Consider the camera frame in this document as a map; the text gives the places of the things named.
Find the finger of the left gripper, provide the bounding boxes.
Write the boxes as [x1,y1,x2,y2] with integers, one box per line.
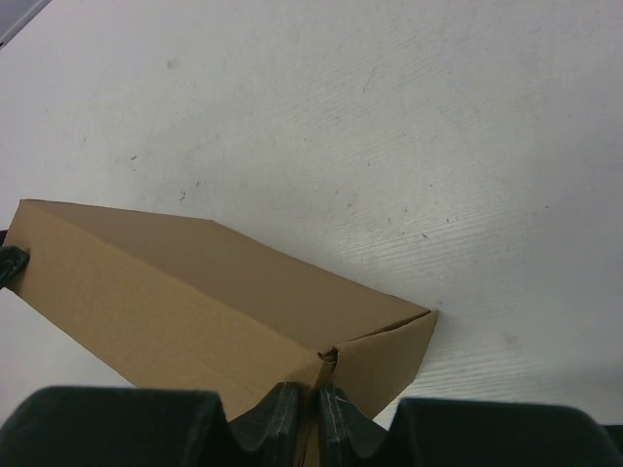
[0,230,30,289]

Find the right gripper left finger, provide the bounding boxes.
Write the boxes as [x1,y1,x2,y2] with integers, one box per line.
[1,383,298,466]

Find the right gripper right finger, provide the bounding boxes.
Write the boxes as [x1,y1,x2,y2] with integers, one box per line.
[318,386,622,466]

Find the brown cardboard box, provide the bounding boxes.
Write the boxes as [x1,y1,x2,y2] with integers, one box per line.
[8,198,439,424]

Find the left aluminium side rail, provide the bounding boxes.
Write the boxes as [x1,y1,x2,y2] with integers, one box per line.
[0,0,51,48]

